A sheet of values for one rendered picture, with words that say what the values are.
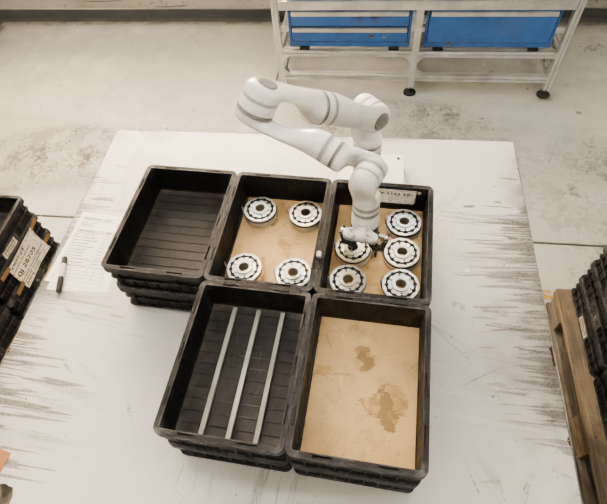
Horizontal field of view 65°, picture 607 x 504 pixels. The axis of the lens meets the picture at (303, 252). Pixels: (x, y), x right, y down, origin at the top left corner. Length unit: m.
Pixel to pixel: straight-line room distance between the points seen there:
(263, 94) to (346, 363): 0.69
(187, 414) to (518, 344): 0.92
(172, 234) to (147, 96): 2.14
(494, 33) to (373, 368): 2.35
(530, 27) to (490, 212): 1.66
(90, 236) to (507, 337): 1.40
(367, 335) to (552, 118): 2.34
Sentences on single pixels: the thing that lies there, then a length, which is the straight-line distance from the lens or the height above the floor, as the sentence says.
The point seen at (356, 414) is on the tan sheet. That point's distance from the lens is 1.20.
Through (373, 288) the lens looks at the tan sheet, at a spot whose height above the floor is 0.83.
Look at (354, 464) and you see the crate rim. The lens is 1.08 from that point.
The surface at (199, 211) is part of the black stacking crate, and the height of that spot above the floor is 0.83.
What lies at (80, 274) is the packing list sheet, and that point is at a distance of 1.74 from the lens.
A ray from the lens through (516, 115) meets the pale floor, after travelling 3.29.
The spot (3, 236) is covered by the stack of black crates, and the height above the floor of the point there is 0.57.
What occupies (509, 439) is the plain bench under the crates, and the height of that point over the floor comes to 0.70.
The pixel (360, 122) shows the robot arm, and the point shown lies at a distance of 1.39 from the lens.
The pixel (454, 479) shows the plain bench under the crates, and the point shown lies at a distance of 1.33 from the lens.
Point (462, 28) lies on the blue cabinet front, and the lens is 3.12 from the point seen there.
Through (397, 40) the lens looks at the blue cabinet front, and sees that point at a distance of 3.13.
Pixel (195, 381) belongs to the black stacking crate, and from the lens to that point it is 1.28.
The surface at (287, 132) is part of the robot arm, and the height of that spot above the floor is 1.24.
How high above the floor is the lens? 1.99
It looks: 55 degrees down
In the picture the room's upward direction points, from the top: 7 degrees counter-clockwise
